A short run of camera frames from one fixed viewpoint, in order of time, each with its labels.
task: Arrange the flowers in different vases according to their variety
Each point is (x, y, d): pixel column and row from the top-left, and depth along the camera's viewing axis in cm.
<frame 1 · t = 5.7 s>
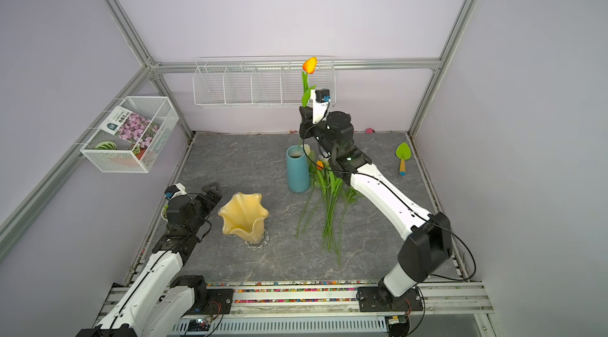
left hand: (213, 191, 83), fingers open
right hand: (301, 106, 71), fingers closed
yellow wavy glass vase: (244, 217, 80), point 13 cm above the table
teal cylinder vase: (298, 170, 91), point 15 cm above the table
green garden trowel: (403, 153, 116), on the table
small orange tulip: (319, 164, 105), point 5 cm above the table

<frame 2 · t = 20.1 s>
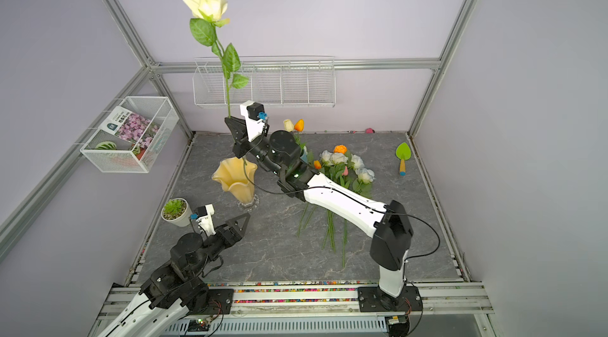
left hand: (245, 220, 74), fingers open
right hand: (226, 117, 60), fingers closed
yellow wavy glass vase: (237, 175, 88), point 17 cm above the table
orange ranunculus flower: (340, 149, 113), point 3 cm above the table
white rose: (358, 162, 104), point 6 cm above the table
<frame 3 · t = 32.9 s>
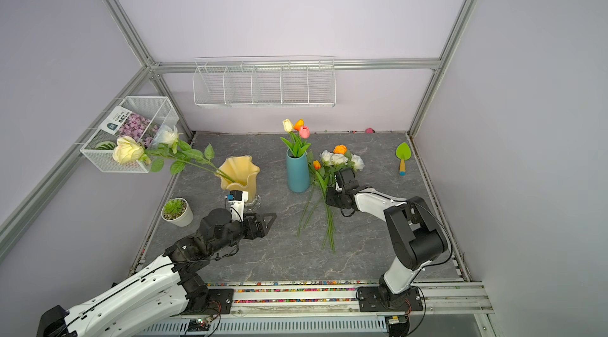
left hand: (267, 217, 75), fingers open
right hand: (327, 196, 95), fingers open
pink tulip: (305, 132, 79), point 33 cm above the table
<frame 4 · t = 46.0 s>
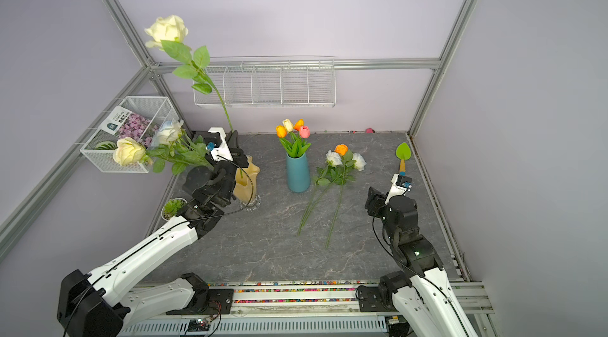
left hand: (235, 132, 67), fingers closed
right hand: (376, 189, 75), fingers open
small orange tulip: (281, 131, 80), point 32 cm above the table
